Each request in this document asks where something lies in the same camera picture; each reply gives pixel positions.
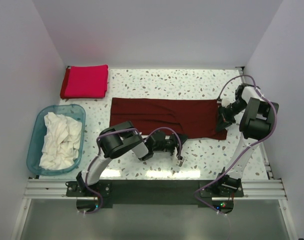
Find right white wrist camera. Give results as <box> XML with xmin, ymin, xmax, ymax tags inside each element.
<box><xmin>217</xmin><ymin>98</ymin><xmax>230</xmax><ymax>108</ymax></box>

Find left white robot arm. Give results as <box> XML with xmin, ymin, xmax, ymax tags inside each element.
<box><xmin>76</xmin><ymin>121</ymin><xmax>188</xmax><ymax>196</ymax></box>

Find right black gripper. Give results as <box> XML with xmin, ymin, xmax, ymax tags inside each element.
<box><xmin>215</xmin><ymin>98</ymin><xmax>247</xmax><ymax>132</ymax></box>

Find dark red t-shirt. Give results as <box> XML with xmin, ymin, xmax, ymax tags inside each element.
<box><xmin>110</xmin><ymin>98</ymin><xmax>227</xmax><ymax>141</ymax></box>

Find blue plastic basket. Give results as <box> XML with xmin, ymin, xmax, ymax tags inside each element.
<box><xmin>27</xmin><ymin>104</ymin><xmax>86</xmax><ymax>176</ymax></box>

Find crumpled white t-shirt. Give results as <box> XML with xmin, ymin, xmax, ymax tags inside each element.
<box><xmin>39</xmin><ymin>112</ymin><xmax>83</xmax><ymax>171</ymax></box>

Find aluminium frame rail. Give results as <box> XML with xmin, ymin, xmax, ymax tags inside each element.
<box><xmin>24</xmin><ymin>179</ymin><xmax>287</xmax><ymax>200</ymax></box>

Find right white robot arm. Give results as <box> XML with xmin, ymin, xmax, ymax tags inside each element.
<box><xmin>209</xmin><ymin>83</ymin><xmax>279</xmax><ymax>197</ymax></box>

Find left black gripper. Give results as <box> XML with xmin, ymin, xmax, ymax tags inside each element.
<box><xmin>153</xmin><ymin>133</ymin><xmax>188</xmax><ymax>157</ymax></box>

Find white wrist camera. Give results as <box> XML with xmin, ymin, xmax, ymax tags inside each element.
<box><xmin>217</xmin><ymin>98</ymin><xmax>230</xmax><ymax>108</ymax></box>
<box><xmin>172</xmin><ymin>147</ymin><xmax>184</xmax><ymax>167</ymax></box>

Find folded pink red t-shirt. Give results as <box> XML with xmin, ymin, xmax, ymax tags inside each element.
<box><xmin>60</xmin><ymin>64</ymin><xmax>109</xmax><ymax>99</ymax></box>

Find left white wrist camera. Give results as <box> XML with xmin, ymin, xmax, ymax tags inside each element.
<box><xmin>172</xmin><ymin>147</ymin><xmax>184</xmax><ymax>167</ymax></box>

